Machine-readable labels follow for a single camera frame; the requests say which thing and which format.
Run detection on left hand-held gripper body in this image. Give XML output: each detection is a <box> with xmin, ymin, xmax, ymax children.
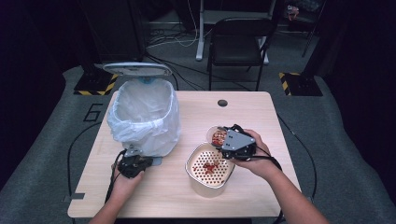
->
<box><xmin>117</xmin><ymin>144</ymin><xmax>148</xmax><ymax>179</ymax></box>

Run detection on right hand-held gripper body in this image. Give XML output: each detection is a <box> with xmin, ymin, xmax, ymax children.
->
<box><xmin>221</xmin><ymin>123</ymin><xmax>259</xmax><ymax>161</ymax></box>

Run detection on brown food scraps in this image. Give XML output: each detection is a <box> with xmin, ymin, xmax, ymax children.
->
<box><xmin>211</xmin><ymin>130</ymin><xmax>228</xmax><ymax>147</ymax></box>

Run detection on clear plastic cup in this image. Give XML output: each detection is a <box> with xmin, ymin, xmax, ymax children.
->
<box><xmin>205</xmin><ymin>125</ymin><xmax>230</xmax><ymax>149</ymax></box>

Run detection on white plastic trash bag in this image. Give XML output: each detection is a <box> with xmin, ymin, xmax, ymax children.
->
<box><xmin>106</xmin><ymin>77</ymin><xmax>182</xmax><ymax>159</ymax></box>

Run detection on white perforated strainer bowl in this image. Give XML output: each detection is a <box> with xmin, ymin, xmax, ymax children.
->
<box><xmin>184</xmin><ymin>141</ymin><xmax>236</xmax><ymax>198</ymax></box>

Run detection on white grey pedal trash can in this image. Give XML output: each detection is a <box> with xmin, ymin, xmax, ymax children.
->
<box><xmin>102</xmin><ymin>62</ymin><xmax>182</xmax><ymax>166</ymax></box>

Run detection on person's left hand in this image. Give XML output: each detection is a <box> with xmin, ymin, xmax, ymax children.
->
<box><xmin>110</xmin><ymin>162</ymin><xmax>146</xmax><ymax>202</ymax></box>

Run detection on person's right hand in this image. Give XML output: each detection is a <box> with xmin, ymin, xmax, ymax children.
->
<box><xmin>233</xmin><ymin>128</ymin><xmax>283</xmax><ymax>182</ymax></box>

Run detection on red food scraps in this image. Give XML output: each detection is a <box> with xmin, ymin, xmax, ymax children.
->
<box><xmin>203</xmin><ymin>161</ymin><xmax>220</xmax><ymax>175</ymax></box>

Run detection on grey table edge clamp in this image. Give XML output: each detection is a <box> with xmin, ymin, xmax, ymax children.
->
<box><xmin>62</xmin><ymin>192</ymin><xmax>86</xmax><ymax>203</ymax></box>

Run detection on black folding chair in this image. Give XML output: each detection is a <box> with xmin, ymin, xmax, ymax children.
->
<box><xmin>206</xmin><ymin>16</ymin><xmax>276</xmax><ymax>91</ymax></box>

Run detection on black yellow striped stand base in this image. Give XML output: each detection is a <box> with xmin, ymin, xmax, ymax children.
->
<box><xmin>277</xmin><ymin>71</ymin><xmax>324</xmax><ymax>97</ymax></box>
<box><xmin>73</xmin><ymin>68</ymin><xmax>120</xmax><ymax>96</ymax></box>

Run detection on thin black metal stand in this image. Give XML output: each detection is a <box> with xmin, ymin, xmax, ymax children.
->
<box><xmin>301</xmin><ymin>0</ymin><xmax>329</xmax><ymax>59</ymax></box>

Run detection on black cabinet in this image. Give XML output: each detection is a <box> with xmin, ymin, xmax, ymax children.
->
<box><xmin>78</xmin><ymin>0</ymin><xmax>148</xmax><ymax>64</ymax></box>

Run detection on left hand-held gripper cable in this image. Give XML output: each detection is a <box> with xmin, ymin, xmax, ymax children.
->
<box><xmin>104</xmin><ymin>148</ymin><xmax>128</xmax><ymax>203</ymax></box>

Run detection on hand-held gripper cable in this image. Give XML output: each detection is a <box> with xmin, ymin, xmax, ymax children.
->
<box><xmin>104</xmin><ymin>148</ymin><xmax>128</xmax><ymax>203</ymax></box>
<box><xmin>253</xmin><ymin>145</ymin><xmax>286</xmax><ymax>224</ymax></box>

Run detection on right hand-held gripper cable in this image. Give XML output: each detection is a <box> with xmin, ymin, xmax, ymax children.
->
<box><xmin>253</xmin><ymin>145</ymin><xmax>286</xmax><ymax>224</ymax></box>

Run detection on long black looping cable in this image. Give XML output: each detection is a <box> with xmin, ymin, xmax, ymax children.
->
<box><xmin>66</xmin><ymin>120</ymin><xmax>104</xmax><ymax>198</ymax></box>
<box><xmin>276</xmin><ymin>114</ymin><xmax>318</xmax><ymax>201</ymax></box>

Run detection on black floor cable bundle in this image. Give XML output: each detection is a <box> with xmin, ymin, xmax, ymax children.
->
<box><xmin>145</xmin><ymin>27</ymin><xmax>250</xmax><ymax>91</ymax></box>

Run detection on white floor cable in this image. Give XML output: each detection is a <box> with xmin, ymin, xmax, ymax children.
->
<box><xmin>146</xmin><ymin>0</ymin><xmax>213</xmax><ymax>49</ymax></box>

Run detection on white metal desk frame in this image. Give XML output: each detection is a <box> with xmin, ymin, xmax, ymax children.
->
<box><xmin>194</xmin><ymin>0</ymin><xmax>277</xmax><ymax>65</ymax></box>

